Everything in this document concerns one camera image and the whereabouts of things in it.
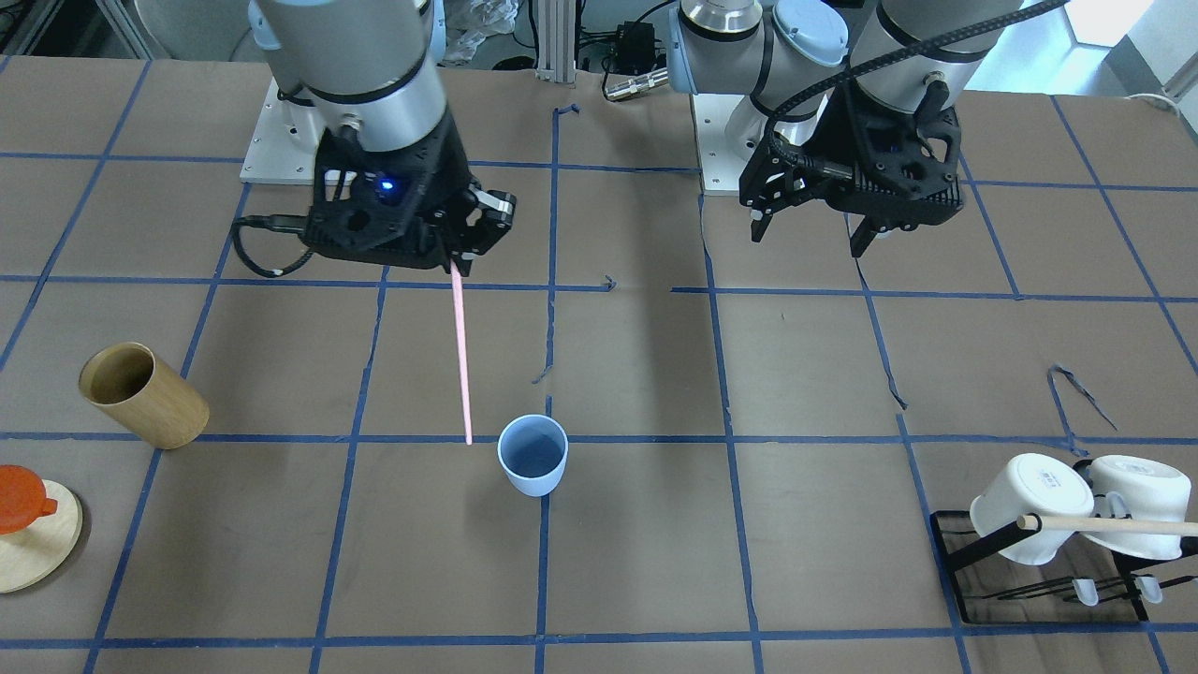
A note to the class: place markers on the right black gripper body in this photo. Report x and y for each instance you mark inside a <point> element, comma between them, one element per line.
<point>453,171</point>

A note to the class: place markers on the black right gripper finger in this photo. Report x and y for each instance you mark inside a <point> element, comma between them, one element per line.
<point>490,215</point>

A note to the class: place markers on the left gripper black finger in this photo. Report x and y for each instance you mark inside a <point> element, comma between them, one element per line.
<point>762,216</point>

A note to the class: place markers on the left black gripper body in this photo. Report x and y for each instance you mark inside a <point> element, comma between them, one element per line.
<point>836,130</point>

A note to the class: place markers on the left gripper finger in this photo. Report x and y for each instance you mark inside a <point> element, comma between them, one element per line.
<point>865,233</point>

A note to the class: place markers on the pink chopstick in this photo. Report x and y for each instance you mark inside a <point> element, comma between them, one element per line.
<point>461,344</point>

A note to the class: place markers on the light blue cup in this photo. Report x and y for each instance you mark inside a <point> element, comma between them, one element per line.
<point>533,451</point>

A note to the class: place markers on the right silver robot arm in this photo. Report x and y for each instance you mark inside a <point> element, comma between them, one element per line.
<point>367,67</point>

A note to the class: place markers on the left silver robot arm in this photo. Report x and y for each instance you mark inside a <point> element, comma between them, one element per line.
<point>813,125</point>

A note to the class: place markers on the white mug near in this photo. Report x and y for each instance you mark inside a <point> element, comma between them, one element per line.
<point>1031,484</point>

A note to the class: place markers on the white mug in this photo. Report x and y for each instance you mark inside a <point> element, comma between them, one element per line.
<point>1150,490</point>
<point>1031,484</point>

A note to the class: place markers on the bamboo cylinder holder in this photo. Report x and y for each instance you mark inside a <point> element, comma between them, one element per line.
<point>129,383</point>

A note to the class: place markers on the wooden rack rod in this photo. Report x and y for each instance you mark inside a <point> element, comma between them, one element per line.
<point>1042,523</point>

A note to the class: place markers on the white mug far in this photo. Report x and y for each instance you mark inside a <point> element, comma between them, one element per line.
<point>1150,490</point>

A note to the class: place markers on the orange mug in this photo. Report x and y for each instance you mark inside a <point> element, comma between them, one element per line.
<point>24,498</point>

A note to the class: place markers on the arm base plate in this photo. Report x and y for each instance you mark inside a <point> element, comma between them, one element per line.
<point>283,145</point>
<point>726,128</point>

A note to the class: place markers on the aluminium frame post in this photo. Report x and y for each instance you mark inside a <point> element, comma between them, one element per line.
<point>556,27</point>

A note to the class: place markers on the black wire mug rack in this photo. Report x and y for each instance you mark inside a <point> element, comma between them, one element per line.
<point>1012,576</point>

